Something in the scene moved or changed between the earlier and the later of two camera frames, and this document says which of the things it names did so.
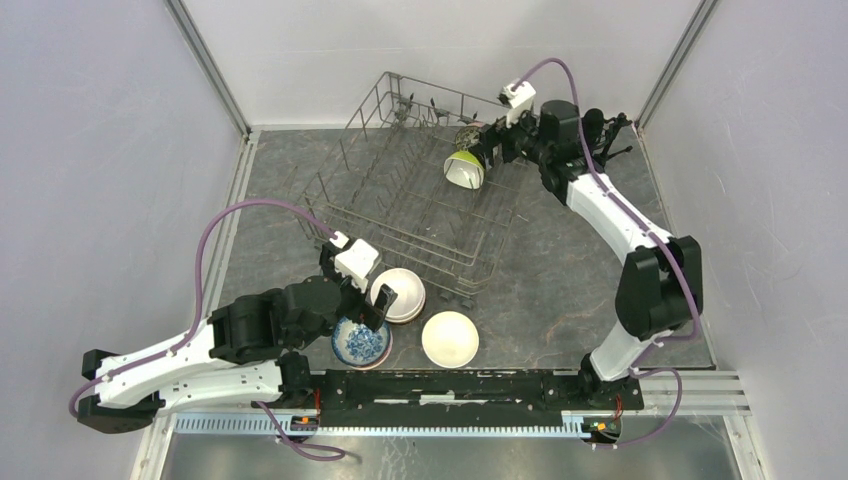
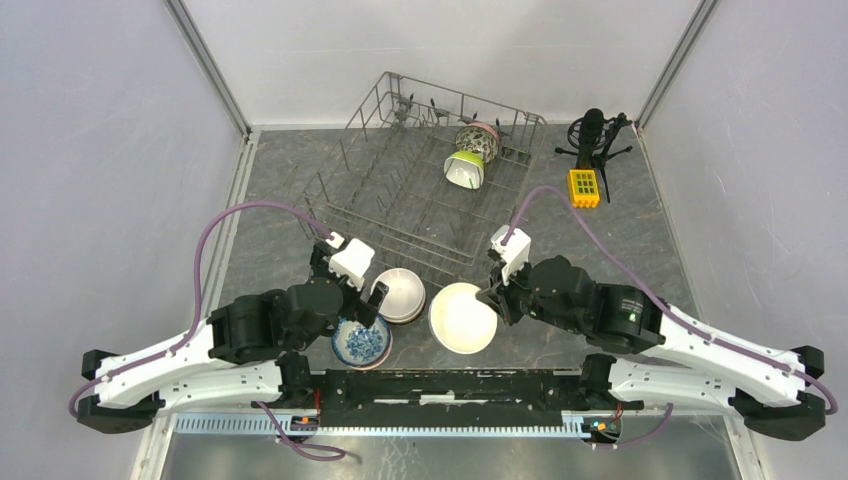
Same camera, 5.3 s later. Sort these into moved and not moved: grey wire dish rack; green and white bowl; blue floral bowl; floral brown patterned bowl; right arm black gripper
Moved: right arm black gripper
Not moved: green and white bowl; blue floral bowl; floral brown patterned bowl; grey wire dish rack
